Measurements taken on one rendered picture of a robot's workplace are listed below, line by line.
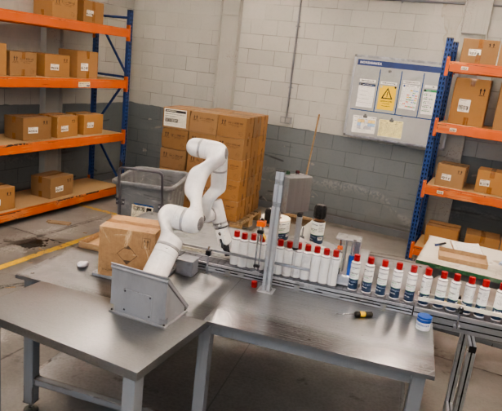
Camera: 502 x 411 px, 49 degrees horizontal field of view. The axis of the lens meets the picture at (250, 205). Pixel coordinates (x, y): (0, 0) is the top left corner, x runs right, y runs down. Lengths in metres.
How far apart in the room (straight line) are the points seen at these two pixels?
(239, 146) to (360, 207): 2.03
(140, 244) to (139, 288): 0.41
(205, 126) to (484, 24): 3.44
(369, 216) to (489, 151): 1.70
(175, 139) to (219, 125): 0.61
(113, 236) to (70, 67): 4.36
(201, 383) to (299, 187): 1.10
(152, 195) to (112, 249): 2.41
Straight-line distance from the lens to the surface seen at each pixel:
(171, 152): 6.84
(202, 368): 2.80
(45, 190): 7.02
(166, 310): 2.52
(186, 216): 2.69
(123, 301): 2.62
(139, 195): 5.38
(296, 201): 2.89
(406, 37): 7.36
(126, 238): 2.93
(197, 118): 6.64
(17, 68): 6.44
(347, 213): 7.65
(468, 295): 3.08
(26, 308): 2.75
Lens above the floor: 2.02
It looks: 15 degrees down
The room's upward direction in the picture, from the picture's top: 6 degrees clockwise
